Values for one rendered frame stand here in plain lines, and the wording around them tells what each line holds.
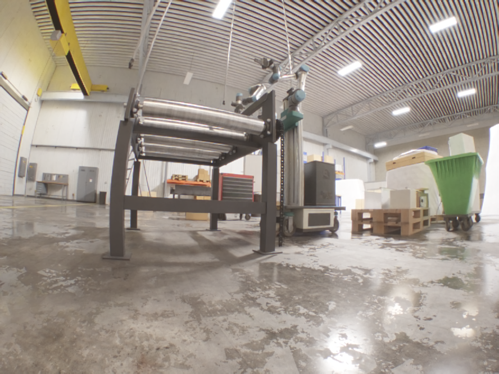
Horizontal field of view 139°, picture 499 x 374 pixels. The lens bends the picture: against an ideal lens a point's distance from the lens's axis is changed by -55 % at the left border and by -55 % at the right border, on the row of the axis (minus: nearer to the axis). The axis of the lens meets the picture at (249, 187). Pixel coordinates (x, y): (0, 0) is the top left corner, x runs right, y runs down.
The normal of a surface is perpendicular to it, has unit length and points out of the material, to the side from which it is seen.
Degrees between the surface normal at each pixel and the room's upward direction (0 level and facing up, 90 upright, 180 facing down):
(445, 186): 101
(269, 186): 90
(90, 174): 90
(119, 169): 90
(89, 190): 90
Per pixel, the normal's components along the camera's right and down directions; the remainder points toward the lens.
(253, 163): 0.05, -0.09
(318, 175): 0.40, -0.07
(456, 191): -0.93, 0.13
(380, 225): -0.89, -0.07
